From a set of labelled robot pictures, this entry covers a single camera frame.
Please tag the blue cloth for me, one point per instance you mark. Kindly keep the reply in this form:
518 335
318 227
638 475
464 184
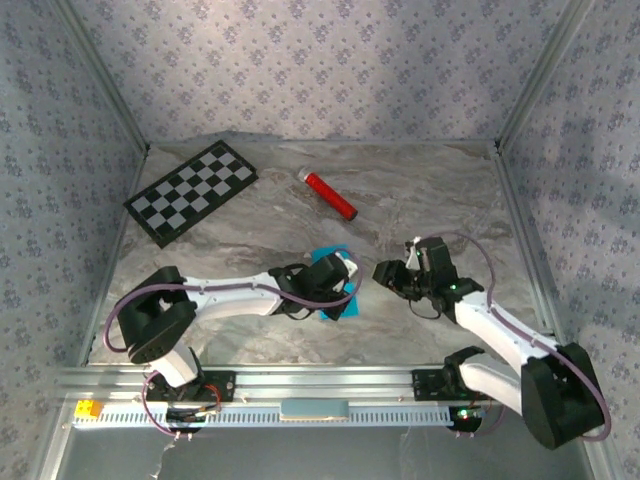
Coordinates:
325 252

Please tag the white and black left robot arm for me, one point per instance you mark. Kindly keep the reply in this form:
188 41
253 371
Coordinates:
235 300

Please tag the red tube with clear cap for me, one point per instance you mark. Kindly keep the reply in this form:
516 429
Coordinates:
330 196

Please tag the right controller board with LED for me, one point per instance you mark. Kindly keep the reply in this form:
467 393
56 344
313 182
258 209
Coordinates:
465 415

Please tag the black and white checkerboard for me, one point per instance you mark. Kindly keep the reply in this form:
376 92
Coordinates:
190 192

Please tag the yellow toy brick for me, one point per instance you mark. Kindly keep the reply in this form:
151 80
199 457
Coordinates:
87 409

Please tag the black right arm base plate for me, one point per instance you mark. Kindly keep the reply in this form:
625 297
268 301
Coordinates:
425 385

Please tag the long aluminium base rail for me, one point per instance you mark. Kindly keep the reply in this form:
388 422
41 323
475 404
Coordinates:
320 382

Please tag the aluminium right side rail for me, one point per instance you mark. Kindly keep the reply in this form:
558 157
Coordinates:
520 225

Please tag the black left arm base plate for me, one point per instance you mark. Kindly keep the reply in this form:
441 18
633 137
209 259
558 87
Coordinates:
225 385

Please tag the slanted aluminium frame post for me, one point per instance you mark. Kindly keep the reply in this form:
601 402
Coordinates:
541 75
104 75

